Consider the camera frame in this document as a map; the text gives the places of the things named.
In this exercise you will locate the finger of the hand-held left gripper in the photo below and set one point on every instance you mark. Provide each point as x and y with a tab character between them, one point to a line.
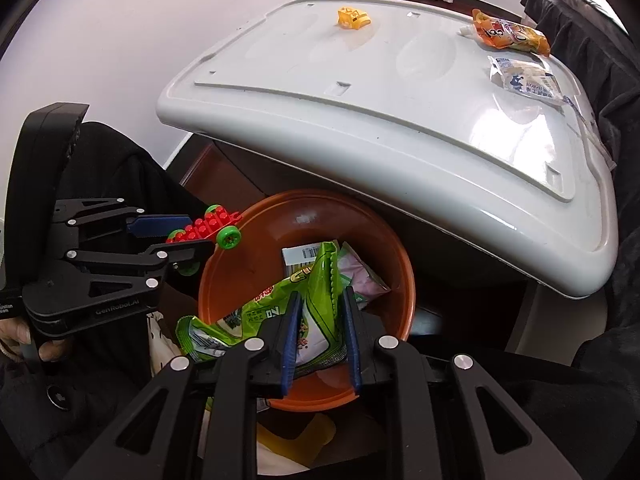
160	225
125	260

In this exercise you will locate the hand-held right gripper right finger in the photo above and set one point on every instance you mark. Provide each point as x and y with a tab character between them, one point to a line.
351	345

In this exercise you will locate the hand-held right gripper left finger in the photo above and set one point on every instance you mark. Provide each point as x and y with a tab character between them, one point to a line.
291	345

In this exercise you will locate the red toy car green wheels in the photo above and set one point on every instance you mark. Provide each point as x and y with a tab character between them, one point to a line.
210	225

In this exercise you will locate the green snack packet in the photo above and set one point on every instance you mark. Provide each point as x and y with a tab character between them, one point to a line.
320	300

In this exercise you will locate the pink green wrapper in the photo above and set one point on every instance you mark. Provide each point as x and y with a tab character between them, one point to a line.
362	272

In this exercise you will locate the orange plastic basin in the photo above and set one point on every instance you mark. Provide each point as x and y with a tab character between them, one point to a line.
375	250

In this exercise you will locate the person's left hand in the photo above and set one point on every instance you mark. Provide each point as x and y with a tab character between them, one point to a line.
12	335

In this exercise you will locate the white patterned cloth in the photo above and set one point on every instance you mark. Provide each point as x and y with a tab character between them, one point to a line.
160	340

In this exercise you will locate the yellow plastic object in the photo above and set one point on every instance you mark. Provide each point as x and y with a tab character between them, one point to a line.
300	440

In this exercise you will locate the yellow toy brick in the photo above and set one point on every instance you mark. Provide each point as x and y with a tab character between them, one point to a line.
352	17

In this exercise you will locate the white blue printed packet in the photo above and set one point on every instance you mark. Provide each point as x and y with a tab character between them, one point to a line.
525	80

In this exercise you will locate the clear plastic wrapper strip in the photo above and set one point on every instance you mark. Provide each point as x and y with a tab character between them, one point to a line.
590	130

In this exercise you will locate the orange snack packet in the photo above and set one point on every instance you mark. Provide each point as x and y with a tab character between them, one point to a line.
505	32

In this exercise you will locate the dark grey bed skirt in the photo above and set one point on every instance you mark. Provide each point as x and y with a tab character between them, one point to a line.
615	85

